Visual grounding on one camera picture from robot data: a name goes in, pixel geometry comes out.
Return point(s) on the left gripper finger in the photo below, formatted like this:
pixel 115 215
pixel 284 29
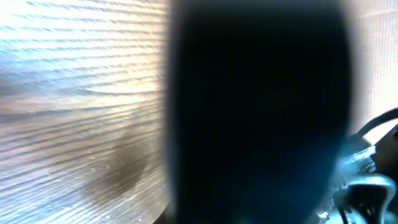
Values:
pixel 357 193

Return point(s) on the Samsung Galaxy smartphone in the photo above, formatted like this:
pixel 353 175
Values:
pixel 258 98

